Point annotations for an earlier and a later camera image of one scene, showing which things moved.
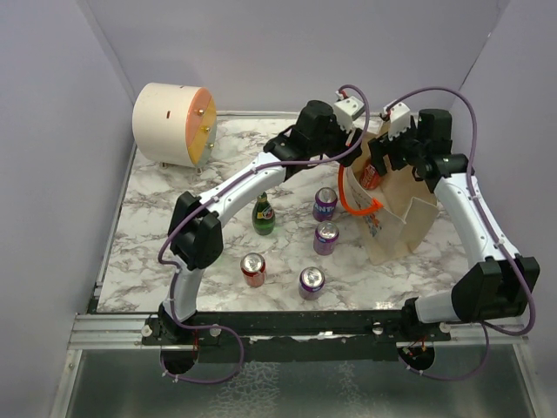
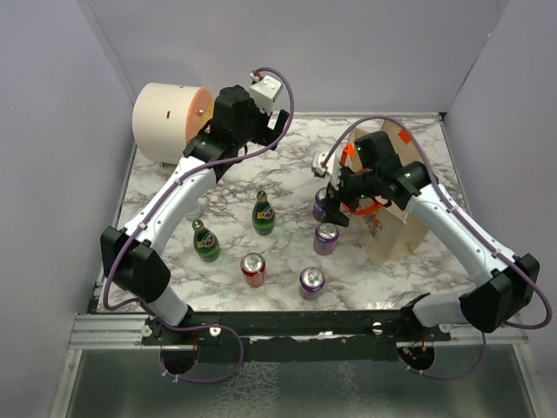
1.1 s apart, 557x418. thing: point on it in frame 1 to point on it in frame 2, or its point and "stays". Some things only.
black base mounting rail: (283, 337) stays
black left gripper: (342, 147) to (267, 136)
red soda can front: (252, 266) stays
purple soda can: (325, 238) stays
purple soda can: (325, 198) stays
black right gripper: (381, 146) to (331, 204)
